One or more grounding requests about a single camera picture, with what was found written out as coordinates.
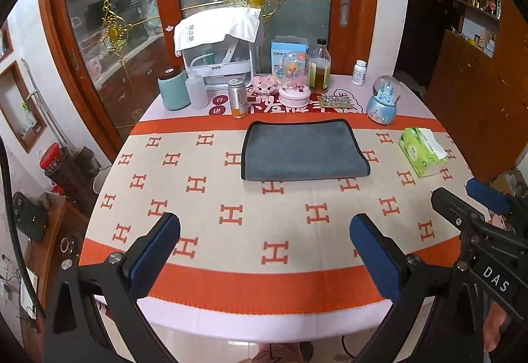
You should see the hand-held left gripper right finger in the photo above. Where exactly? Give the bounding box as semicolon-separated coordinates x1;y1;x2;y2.
349;213;484;363

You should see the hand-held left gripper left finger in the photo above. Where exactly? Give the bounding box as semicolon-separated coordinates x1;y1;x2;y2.
43;213;182;363

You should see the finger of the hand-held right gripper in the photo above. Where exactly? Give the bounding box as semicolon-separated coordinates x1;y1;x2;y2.
466;178;528;225
431;188;492;232

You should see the grey towel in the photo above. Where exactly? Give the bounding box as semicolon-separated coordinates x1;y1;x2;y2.
240;120;371;182

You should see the person's right hand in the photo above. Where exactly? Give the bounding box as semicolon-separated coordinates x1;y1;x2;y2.
483;301;511;352

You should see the cardboard box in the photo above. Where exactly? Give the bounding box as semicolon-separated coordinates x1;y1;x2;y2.
490;169;528;199

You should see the green tissue pack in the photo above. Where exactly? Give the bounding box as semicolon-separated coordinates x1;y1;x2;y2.
398;127;449;179

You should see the wooden side table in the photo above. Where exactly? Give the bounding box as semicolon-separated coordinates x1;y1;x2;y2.
22;194;89;306

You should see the wooden cabinet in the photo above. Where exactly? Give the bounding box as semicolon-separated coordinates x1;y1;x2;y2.
425;0;528;182

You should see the orange and beige patterned cloth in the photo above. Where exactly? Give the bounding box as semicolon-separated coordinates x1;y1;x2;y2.
78;115;491;303

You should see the pink printed tablecloth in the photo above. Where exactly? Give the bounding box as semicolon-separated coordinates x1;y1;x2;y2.
94;74;454;344

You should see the blue castle snow globe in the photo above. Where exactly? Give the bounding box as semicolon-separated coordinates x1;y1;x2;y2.
366;75;403;126

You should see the black bag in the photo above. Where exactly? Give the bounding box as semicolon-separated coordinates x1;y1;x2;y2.
12;192;50;242

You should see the red-lid jar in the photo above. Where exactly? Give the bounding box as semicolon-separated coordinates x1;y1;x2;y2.
39;142;69;179

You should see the teal lidded canister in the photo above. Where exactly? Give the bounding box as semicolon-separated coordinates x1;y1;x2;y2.
157;66;191;111

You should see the blister pill pack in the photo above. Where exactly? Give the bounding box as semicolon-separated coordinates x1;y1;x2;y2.
317;94;356;110

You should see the white squeeze bottle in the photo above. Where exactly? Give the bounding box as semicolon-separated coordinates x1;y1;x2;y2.
185;66;210;110

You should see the white pill bottle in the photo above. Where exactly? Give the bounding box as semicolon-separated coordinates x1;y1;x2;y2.
352;59;368;86

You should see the silver metal can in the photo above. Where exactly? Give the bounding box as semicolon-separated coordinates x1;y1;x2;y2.
228;78;248;119

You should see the pink dome music box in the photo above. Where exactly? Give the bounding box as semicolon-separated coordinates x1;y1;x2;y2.
278;50;312;110

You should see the amber glass bottle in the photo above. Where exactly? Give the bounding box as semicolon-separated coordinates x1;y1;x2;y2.
309;38;332;94

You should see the white countertop appliance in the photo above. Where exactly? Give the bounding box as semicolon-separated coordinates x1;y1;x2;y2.
181;8;263;88

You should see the pink block figure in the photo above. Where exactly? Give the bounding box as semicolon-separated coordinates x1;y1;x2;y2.
251;74;278;96

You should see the blue cartoon carton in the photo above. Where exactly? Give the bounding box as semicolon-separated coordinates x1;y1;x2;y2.
270;36;310;85

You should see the white cloth cover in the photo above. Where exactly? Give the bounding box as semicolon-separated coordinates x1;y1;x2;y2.
173;7;262;57

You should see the black cable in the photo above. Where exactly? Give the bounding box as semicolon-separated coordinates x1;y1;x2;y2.
0;136;48;322

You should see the wooden wall shelf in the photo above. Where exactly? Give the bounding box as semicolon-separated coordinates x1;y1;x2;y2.
449;0;506;58

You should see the wooden framed wall niche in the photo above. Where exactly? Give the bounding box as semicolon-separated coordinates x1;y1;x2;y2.
0;59;48;153

